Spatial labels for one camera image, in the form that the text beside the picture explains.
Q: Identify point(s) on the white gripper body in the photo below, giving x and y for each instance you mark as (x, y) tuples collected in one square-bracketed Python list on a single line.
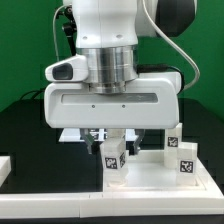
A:
[(148, 102)]

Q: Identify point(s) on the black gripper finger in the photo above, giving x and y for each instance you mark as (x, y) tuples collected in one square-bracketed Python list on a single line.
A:
[(139, 137), (88, 139)]

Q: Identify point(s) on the white square tabletop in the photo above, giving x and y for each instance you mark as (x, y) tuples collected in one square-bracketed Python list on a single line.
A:
[(147, 172)]

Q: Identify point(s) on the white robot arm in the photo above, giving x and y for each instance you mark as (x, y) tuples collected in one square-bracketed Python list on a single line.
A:
[(102, 86)]

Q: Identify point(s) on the white plate with fiducial tags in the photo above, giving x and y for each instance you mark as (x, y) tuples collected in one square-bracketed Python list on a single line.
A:
[(73, 135)]

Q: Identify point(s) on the white wall piece left edge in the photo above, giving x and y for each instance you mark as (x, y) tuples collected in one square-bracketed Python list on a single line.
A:
[(5, 168)]

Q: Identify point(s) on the white L-shaped obstacle wall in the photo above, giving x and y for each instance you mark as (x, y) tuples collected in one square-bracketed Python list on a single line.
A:
[(112, 203)]

